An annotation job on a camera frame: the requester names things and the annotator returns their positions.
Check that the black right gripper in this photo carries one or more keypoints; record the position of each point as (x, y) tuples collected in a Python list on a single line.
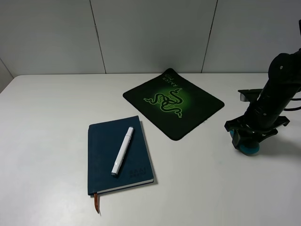
[(261, 119)]

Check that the blue grey computer mouse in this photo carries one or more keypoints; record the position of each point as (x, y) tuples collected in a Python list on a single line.
[(249, 148)]

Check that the white marker pen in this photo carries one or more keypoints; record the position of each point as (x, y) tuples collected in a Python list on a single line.
[(122, 151)]

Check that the black green mouse pad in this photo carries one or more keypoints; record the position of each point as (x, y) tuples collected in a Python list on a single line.
[(173, 104)]

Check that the dark blue notebook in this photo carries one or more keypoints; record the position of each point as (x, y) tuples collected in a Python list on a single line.
[(104, 141)]

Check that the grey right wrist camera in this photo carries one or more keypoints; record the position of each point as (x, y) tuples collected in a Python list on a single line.
[(249, 95)]

